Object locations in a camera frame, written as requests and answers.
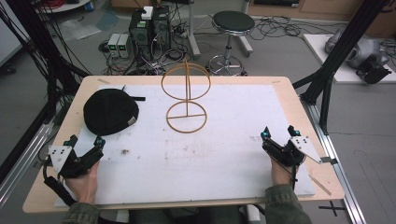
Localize black metal frame post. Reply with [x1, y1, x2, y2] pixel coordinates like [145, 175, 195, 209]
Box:
[0, 0, 92, 125]
[292, 0, 390, 135]

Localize white table mat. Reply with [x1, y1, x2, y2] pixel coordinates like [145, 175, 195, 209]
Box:
[55, 83, 316, 208]

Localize black computer tower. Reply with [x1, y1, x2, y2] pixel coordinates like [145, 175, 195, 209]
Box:
[128, 10, 154, 61]
[151, 6, 173, 53]

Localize black round stool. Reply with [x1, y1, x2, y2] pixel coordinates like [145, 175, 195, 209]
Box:
[206, 10, 256, 77]

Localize grey desk leg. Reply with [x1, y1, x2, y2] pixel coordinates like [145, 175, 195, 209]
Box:
[238, 0, 255, 59]
[186, 0, 202, 61]

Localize person's legs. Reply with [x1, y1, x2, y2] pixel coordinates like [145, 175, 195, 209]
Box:
[128, 206, 248, 224]

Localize aluminium rail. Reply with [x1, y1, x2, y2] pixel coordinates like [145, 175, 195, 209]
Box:
[0, 122, 54, 209]
[302, 98, 368, 224]

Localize person's right hand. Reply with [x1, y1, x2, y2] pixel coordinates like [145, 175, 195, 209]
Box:
[270, 156, 301, 187]

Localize white floor platform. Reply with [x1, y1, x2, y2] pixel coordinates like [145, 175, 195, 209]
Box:
[303, 33, 396, 84]

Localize person's left hand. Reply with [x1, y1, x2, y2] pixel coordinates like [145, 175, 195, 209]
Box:
[64, 161, 101, 205]

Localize tangle of computer cables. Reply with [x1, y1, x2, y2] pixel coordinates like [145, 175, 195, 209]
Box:
[98, 40, 194, 77]

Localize thin wooden strip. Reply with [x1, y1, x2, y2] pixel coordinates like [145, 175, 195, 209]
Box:
[309, 175, 332, 197]

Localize black device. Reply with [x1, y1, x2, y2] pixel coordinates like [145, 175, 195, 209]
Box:
[355, 58, 393, 85]

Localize black cap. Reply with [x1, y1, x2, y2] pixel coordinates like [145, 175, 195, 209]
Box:
[83, 88, 140, 136]

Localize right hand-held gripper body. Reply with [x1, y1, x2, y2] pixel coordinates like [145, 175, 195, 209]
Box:
[262, 135, 323, 168]

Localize black floor cables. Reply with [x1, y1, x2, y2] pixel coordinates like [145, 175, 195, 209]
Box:
[248, 15, 341, 42]

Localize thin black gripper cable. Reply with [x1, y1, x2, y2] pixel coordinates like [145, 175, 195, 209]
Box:
[289, 153, 299, 191]

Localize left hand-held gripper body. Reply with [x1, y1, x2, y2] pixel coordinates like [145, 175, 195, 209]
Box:
[48, 144, 106, 180]

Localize wooden ring hat stand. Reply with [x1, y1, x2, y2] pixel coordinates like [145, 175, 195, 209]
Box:
[161, 59, 212, 134]

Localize white box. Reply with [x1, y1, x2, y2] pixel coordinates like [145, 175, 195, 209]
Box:
[141, 6, 154, 21]

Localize grey power supply unit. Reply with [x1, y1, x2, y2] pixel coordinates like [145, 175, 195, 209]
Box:
[117, 33, 132, 59]
[106, 33, 121, 59]

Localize clear plastic sheet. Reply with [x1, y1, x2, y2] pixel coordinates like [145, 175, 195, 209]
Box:
[58, 18, 103, 42]

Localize grey rounded device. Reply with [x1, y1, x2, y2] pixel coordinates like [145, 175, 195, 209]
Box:
[324, 27, 390, 70]

